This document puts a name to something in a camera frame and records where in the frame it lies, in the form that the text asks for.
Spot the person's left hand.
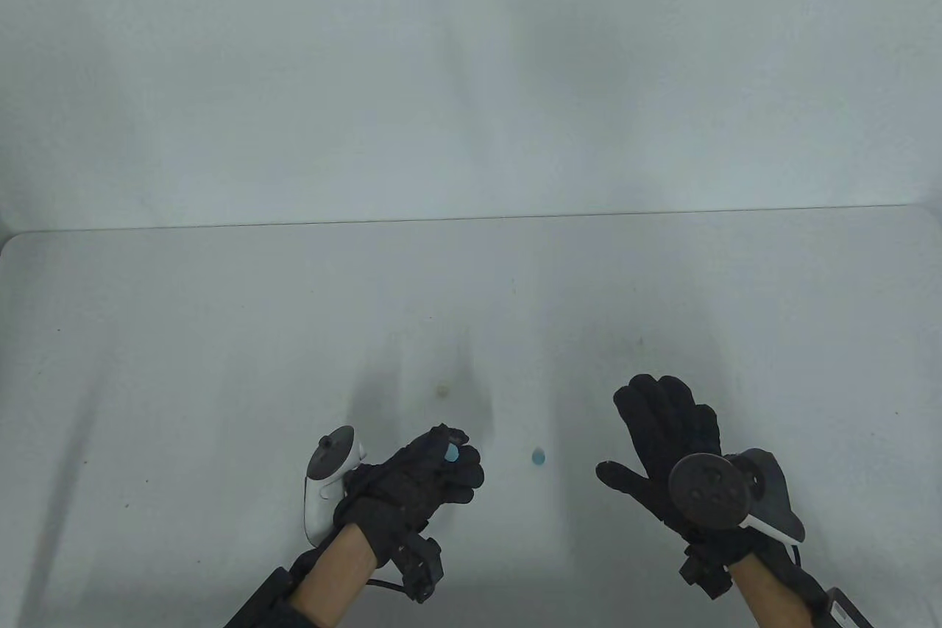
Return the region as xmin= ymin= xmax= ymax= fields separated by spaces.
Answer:
xmin=333 ymin=424 xmax=485 ymax=570

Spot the person's right hand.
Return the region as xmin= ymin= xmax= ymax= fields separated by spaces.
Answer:
xmin=596 ymin=374 xmax=766 ymax=568

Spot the person's right forearm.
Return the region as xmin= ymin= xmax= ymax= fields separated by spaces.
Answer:
xmin=725 ymin=554 xmax=810 ymax=628

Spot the person's left forearm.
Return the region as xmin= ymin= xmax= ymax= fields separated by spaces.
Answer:
xmin=289 ymin=523 xmax=378 ymax=628

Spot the white and grey left controller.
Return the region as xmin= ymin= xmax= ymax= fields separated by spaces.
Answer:
xmin=303 ymin=426 xmax=367 ymax=546

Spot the white and grey controller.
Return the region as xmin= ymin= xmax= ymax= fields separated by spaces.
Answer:
xmin=667 ymin=448 xmax=807 ymax=548
xmin=303 ymin=426 xmax=367 ymax=546

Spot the black glove sensor module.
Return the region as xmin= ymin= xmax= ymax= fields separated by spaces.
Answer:
xmin=679 ymin=546 xmax=733 ymax=601
xmin=397 ymin=536 xmax=445 ymax=604

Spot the white and grey right controller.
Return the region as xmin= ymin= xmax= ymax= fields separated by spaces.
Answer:
xmin=667 ymin=448 xmax=807 ymax=548

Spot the black wrist camera with strap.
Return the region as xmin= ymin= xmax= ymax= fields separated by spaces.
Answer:
xmin=765 ymin=547 xmax=877 ymax=628
xmin=224 ymin=548 xmax=321 ymax=628

